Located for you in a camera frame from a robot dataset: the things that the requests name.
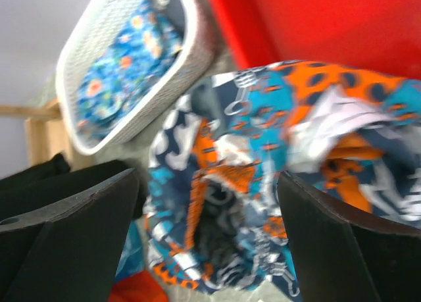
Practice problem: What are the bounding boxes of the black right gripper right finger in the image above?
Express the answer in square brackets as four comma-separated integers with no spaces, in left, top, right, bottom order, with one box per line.
[278,172,420,301]

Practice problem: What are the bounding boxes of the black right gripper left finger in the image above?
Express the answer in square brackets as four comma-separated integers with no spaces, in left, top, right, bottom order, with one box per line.
[1,168,139,301]

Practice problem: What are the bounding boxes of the orange teal patterned shorts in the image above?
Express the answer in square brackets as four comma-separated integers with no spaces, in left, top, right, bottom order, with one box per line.
[144,61,420,301]

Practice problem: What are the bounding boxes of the blue leaf print shorts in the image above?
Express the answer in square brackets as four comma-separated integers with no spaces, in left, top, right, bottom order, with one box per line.
[114,220,144,282]

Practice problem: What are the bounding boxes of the blue floral folded shorts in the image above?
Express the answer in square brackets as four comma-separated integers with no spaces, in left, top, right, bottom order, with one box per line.
[77,0,182,139]

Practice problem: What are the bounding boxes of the wooden clothes rack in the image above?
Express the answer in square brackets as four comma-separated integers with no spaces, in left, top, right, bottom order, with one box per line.
[1,98,94,170]

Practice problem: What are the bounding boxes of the white perforated plastic basket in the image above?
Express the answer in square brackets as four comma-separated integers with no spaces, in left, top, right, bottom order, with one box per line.
[55,0,214,155]

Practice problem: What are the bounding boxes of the red plastic tray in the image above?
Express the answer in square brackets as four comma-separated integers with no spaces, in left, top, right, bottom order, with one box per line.
[210,0,420,79]

